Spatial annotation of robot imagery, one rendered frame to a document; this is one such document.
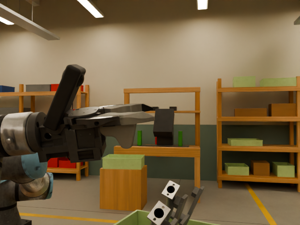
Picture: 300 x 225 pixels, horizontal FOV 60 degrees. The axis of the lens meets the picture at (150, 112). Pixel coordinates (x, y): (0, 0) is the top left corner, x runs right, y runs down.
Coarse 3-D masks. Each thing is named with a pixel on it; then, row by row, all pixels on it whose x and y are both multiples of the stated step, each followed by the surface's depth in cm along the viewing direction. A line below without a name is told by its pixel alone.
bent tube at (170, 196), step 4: (168, 184) 86; (172, 184) 86; (176, 184) 85; (164, 188) 85; (168, 188) 86; (172, 188) 87; (176, 188) 84; (164, 192) 84; (168, 192) 84; (172, 192) 89; (176, 192) 84; (168, 196) 83; (172, 196) 83; (168, 200) 88; (172, 200) 87; (168, 204) 90; (172, 204) 90; (172, 208) 91; (168, 216) 91; (168, 220) 91
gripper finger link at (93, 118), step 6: (78, 120) 42; (84, 120) 41; (90, 120) 41; (96, 120) 41; (102, 120) 41; (108, 120) 41; (114, 120) 41; (84, 126) 42; (90, 126) 41; (96, 126) 41
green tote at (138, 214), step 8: (128, 216) 119; (136, 216) 125; (144, 216) 125; (120, 224) 113; (128, 224) 119; (136, 224) 125; (144, 224) 125; (192, 224) 114; (200, 224) 113; (208, 224) 111; (216, 224) 110
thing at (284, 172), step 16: (240, 80) 520; (272, 80) 509; (288, 80) 502; (240, 112) 523; (256, 112) 515; (272, 112) 512; (288, 112) 504; (224, 144) 546; (240, 144) 517; (256, 144) 513; (272, 144) 546; (256, 160) 542; (224, 176) 516; (240, 176) 513; (256, 176) 507; (272, 176) 505; (288, 176) 500
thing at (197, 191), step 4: (196, 188) 103; (200, 188) 101; (192, 192) 102; (196, 192) 102; (200, 192) 101; (196, 196) 101; (196, 200) 101; (192, 204) 102; (192, 208) 102; (188, 212) 102; (188, 216) 101; (184, 220) 97; (188, 220) 107; (180, 224) 93; (184, 224) 99
